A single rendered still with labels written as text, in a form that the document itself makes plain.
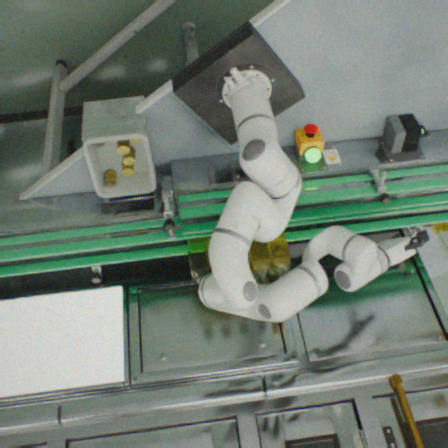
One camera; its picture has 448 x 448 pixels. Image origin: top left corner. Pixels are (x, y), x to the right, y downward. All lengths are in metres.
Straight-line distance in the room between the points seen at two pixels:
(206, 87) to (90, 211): 0.54
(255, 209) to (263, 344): 0.54
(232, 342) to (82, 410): 0.44
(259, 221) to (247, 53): 0.43
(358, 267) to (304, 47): 0.58
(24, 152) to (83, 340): 0.91
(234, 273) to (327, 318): 0.63
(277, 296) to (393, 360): 0.53
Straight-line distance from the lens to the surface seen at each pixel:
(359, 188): 1.61
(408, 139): 1.69
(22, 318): 1.75
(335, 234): 1.37
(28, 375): 1.65
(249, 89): 1.37
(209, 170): 1.61
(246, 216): 1.15
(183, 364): 1.57
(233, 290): 1.10
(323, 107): 1.62
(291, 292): 1.21
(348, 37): 1.51
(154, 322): 1.64
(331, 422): 1.56
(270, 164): 1.20
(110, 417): 1.56
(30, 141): 2.32
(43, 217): 1.72
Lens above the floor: 1.96
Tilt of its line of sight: 39 degrees down
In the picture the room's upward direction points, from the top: 170 degrees clockwise
